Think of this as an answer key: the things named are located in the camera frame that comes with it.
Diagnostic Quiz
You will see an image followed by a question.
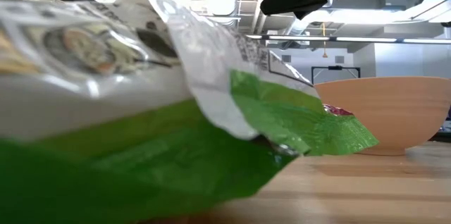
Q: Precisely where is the orange bowl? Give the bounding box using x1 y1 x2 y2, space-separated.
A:
313 75 451 157

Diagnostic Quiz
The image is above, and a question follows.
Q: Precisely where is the silver spiral ceiling duct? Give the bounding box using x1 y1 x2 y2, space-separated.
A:
281 0 355 38

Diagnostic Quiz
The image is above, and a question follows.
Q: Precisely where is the yellow hanging cord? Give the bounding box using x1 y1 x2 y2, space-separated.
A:
321 22 329 58

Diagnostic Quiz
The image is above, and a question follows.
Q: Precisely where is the black metal rack frame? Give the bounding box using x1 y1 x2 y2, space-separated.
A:
311 65 362 85

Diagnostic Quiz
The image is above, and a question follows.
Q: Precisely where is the white green food packet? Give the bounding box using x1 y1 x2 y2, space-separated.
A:
0 0 380 224

